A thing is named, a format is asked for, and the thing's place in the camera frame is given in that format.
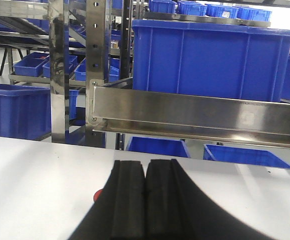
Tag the blue bin lower left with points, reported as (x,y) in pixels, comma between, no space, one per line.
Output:
(25,111)

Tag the red push button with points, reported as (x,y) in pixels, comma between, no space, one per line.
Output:
(97,194)

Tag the stainless steel shelf rack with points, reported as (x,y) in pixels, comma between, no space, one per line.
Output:
(85,105)

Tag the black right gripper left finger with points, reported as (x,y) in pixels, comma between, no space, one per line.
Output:
(119,211)

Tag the blue bin behind table right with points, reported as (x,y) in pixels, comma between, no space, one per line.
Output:
(246,156)

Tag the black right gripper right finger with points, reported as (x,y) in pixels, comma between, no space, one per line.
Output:
(177,209)

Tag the large blue plastic bin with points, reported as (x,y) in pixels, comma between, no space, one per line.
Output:
(212,60)

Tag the blue bin behind table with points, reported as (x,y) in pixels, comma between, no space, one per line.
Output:
(158,146)
(246,156)

